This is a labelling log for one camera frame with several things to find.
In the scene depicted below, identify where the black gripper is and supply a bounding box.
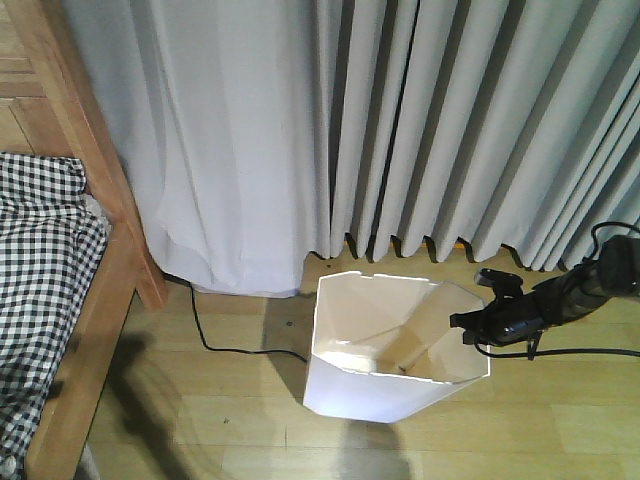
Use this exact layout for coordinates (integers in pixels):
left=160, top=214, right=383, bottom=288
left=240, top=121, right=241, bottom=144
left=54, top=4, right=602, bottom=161
left=450, top=295, right=545, bottom=346

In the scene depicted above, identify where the white plastic trash bin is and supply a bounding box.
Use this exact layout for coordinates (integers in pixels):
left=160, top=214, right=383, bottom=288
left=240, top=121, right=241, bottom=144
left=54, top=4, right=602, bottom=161
left=303, top=271, right=490, bottom=423

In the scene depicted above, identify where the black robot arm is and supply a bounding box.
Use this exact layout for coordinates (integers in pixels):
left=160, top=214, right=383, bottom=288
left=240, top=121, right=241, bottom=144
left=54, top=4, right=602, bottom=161
left=450, top=235, right=639, bottom=347

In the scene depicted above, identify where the grey pleated curtain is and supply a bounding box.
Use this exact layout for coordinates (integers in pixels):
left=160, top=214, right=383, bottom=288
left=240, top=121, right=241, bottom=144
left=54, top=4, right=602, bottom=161
left=308, top=1, right=639, bottom=270

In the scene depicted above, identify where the white sheer curtain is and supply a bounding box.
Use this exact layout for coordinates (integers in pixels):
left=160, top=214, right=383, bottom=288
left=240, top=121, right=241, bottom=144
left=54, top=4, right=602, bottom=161
left=63, top=1, right=328, bottom=297

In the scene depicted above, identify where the grey round rug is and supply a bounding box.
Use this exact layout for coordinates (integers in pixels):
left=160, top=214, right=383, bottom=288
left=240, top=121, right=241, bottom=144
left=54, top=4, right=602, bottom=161
left=73, top=443, right=101, bottom=480

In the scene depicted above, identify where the black white checkered bedding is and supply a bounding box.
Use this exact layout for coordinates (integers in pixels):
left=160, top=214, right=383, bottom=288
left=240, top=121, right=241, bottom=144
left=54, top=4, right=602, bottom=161
left=1, top=152, right=110, bottom=479

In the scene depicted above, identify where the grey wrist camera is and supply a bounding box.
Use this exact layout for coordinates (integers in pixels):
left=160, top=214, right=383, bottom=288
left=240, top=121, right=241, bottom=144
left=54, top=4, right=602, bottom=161
left=474, top=268, right=523, bottom=299

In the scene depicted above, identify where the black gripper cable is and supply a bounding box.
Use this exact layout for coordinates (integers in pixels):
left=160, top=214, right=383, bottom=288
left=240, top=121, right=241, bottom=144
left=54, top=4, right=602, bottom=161
left=472, top=222, right=640, bottom=361

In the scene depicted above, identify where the black power cord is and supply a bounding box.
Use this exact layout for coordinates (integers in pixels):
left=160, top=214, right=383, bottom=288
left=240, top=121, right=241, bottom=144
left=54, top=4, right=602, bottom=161
left=162, top=272, right=309, bottom=362

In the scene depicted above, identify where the wooden bed frame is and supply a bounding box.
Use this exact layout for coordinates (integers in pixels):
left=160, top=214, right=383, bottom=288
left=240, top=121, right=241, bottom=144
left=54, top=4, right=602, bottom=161
left=1, top=1, right=167, bottom=479

